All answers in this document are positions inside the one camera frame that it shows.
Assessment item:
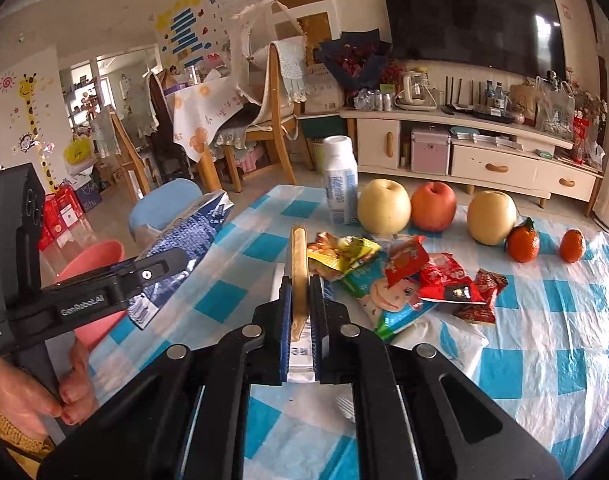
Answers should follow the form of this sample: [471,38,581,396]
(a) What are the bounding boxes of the white gold packet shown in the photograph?
[287,226,315,384]

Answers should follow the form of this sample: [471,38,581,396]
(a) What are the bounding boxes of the cartoon face snack bag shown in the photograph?
[341,252,436,341]

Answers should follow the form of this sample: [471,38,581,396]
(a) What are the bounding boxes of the red wedding candy bag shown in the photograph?
[384,235,429,288]

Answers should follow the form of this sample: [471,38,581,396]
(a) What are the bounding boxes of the red snack packet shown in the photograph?
[417,252,485,304]

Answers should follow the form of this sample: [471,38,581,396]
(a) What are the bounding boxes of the blue white snack bag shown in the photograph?
[128,190,234,330]

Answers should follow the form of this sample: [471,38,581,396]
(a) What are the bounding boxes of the pink plastic trash bucket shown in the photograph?
[57,238,129,352]

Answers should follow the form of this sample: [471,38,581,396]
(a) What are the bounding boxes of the person's left hand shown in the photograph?
[0,338,98,442]

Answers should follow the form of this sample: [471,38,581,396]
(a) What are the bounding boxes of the yellow snack wrapper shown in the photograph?
[307,232,381,282]

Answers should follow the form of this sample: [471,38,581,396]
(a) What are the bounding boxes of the red gift boxes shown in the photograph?
[39,182,84,252]

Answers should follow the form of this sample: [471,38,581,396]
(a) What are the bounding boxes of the yellow pear left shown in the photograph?
[358,179,412,235]

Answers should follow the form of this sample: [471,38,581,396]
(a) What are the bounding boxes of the yellow pear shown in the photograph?
[467,191,517,246]
[358,179,412,235]

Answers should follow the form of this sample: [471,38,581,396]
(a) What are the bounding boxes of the small red wrapper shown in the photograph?
[454,269,509,325]

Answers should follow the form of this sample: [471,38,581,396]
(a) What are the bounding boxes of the blue round stool cushion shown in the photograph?
[129,178,202,238]

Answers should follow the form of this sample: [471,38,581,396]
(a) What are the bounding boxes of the white milk bottle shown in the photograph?
[323,136,358,224]

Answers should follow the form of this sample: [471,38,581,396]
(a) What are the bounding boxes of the red apple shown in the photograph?
[411,182,457,232]

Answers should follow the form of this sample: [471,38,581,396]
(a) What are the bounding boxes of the yellow bag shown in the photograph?
[64,134,94,166]

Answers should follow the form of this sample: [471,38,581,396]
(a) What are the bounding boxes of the yellow pear right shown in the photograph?
[467,191,517,246]

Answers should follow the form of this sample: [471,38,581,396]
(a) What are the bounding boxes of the green waste bin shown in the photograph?
[311,139,325,174]

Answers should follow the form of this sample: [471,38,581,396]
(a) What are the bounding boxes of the blue checkered tablecloth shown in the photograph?
[90,185,609,479]

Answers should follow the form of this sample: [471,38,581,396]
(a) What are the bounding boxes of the pink storage box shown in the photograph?
[411,127,451,176]

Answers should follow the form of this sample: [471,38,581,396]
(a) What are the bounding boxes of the wooden dining chair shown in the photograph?
[216,36,307,192]

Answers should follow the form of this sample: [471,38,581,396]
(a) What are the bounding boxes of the cream TV cabinet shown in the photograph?
[341,108,603,210]

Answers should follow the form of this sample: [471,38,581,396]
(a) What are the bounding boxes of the white electric kettle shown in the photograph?
[395,68,438,112]

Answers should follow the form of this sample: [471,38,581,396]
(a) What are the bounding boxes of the dark flower bouquet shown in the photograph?
[314,28,391,106]

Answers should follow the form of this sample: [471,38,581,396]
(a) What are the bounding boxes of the black flat television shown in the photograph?
[385,0,566,77]

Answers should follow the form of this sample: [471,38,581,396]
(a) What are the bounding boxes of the giraffe height wall sticker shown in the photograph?
[14,73,62,194]

